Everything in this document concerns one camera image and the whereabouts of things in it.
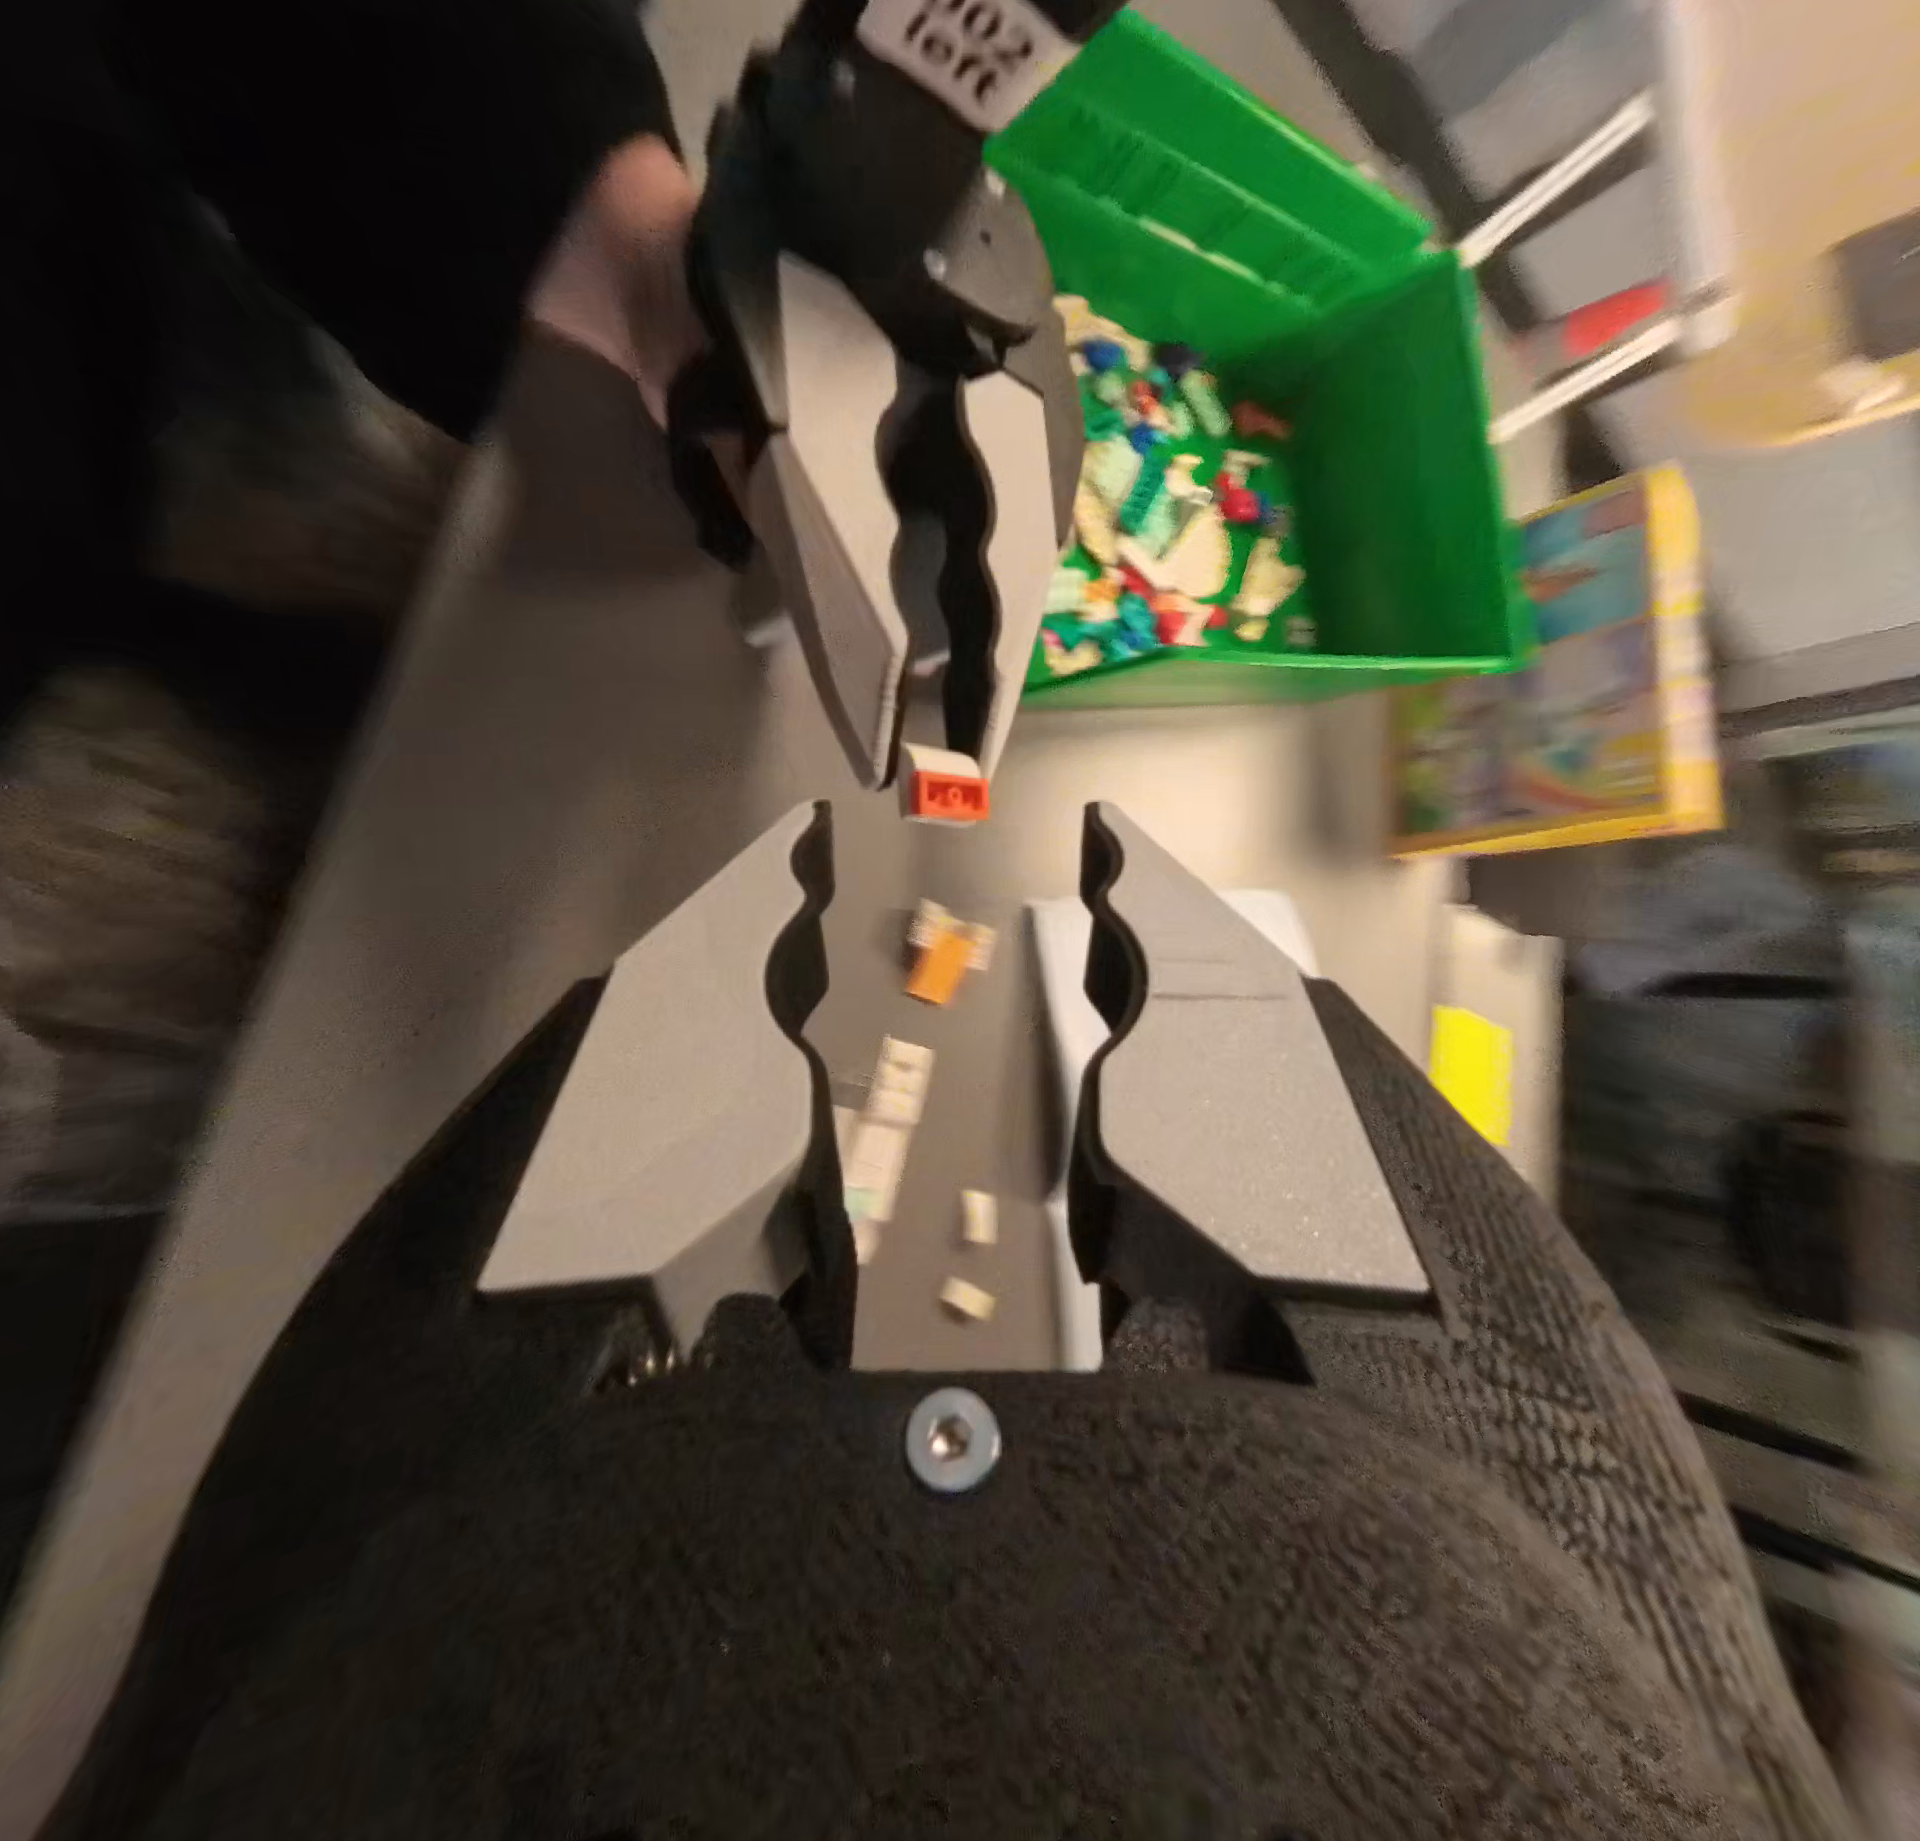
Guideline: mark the person's left forearm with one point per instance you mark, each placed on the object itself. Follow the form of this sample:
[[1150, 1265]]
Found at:
[[302, 147]]

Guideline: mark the orange and white lego assembly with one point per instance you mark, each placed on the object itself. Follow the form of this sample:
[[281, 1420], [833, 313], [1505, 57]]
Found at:
[[937, 963]]

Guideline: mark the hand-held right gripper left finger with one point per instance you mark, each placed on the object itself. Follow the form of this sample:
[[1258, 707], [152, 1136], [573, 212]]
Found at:
[[647, 1152]]

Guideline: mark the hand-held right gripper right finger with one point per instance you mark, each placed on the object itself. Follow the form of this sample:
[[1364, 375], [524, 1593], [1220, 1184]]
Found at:
[[1245, 1152]]

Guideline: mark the white and mint lego assembly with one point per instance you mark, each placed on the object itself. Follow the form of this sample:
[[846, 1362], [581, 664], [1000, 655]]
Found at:
[[893, 1122]]

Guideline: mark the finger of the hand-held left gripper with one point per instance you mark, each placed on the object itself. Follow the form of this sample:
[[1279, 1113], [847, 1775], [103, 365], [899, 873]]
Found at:
[[1037, 521], [818, 521]]

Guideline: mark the yellow sticky note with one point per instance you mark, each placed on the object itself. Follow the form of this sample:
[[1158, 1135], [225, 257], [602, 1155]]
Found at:
[[1470, 1067]]

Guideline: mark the person's left hand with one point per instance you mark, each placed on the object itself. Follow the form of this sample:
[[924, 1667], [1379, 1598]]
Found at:
[[617, 281]]

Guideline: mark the yellow printed toy box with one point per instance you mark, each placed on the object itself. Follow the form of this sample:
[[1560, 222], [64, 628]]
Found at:
[[1577, 671]]

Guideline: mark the orange lego brick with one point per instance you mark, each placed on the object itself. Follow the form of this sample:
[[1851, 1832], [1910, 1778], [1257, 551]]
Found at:
[[948, 798]]

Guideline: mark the green plastic bin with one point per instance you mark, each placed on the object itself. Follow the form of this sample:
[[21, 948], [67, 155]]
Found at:
[[1395, 446]]

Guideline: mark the pile of mixed lego pieces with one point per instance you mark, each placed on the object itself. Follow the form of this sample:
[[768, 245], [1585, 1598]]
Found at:
[[1170, 521]]

